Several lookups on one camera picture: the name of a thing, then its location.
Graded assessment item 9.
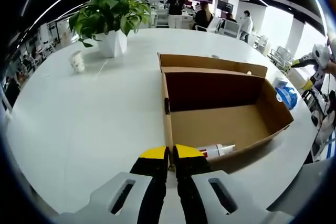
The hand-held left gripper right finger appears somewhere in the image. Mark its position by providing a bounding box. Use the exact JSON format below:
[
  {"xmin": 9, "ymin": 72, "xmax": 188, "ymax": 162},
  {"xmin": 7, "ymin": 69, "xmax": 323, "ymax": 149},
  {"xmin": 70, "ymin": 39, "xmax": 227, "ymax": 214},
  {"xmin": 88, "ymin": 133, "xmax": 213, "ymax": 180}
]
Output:
[{"xmin": 172, "ymin": 144, "xmax": 293, "ymax": 224}]

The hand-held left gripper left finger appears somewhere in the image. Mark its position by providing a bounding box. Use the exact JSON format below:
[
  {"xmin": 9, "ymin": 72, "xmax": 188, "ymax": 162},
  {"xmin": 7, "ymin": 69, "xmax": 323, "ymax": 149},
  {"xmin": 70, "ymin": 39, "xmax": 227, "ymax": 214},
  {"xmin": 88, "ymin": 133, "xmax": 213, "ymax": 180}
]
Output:
[{"xmin": 54, "ymin": 145, "xmax": 171, "ymax": 224}]

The dark blue patterned soft pack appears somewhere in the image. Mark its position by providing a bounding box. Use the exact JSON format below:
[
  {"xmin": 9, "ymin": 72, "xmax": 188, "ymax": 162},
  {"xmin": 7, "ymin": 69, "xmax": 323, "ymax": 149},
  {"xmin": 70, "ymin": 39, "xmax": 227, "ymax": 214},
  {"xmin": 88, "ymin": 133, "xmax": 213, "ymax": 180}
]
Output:
[{"xmin": 275, "ymin": 86, "xmax": 299, "ymax": 111}]

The white pump bottle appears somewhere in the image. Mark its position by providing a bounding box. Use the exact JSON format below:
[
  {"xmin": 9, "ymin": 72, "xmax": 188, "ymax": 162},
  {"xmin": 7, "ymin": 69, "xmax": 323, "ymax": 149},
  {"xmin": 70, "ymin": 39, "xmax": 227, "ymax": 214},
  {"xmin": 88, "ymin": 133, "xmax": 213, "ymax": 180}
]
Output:
[{"xmin": 195, "ymin": 143, "xmax": 237, "ymax": 161}]

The brown cardboard shoe box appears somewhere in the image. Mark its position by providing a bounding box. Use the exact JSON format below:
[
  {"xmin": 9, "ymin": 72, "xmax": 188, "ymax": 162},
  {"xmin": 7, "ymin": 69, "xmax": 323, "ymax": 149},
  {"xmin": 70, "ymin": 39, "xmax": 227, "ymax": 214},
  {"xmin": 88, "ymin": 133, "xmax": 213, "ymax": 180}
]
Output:
[{"xmin": 157, "ymin": 52, "xmax": 295, "ymax": 175}]

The person's right hand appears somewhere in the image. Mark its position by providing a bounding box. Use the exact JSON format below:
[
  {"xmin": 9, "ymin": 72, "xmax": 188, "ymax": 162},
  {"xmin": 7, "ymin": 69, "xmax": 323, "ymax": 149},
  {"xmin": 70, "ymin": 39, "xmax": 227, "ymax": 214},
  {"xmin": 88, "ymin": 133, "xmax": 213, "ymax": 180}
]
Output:
[{"xmin": 324, "ymin": 61, "xmax": 336, "ymax": 76}]

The white office chair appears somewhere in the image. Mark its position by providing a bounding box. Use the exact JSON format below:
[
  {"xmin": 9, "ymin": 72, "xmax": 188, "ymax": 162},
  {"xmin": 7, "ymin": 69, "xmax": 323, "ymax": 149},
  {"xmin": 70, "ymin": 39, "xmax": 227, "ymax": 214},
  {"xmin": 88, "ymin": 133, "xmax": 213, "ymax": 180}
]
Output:
[{"xmin": 219, "ymin": 20, "xmax": 241, "ymax": 36}]

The dark monitor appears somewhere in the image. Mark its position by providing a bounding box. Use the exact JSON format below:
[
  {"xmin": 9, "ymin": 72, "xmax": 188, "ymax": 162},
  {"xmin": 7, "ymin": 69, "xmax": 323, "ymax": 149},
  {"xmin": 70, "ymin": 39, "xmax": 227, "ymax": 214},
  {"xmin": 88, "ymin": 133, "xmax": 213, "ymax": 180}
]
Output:
[{"xmin": 217, "ymin": 0, "xmax": 234, "ymax": 11}]

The white patterned paper cup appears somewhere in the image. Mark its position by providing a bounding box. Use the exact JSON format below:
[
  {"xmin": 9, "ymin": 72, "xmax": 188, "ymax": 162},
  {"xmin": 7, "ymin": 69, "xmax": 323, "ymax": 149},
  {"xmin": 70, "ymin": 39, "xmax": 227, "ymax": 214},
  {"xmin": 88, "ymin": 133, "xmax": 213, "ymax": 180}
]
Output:
[{"xmin": 69, "ymin": 50, "xmax": 86, "ymax": 73}]

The green plant in white pot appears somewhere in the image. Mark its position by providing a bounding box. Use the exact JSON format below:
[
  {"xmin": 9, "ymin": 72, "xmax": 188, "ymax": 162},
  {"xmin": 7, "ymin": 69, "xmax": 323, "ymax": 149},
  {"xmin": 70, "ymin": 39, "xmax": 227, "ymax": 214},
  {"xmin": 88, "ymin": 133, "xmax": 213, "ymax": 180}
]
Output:
[{"xmin": 68, "ymin": 0, "xmax": 152, "ymax": 58}]

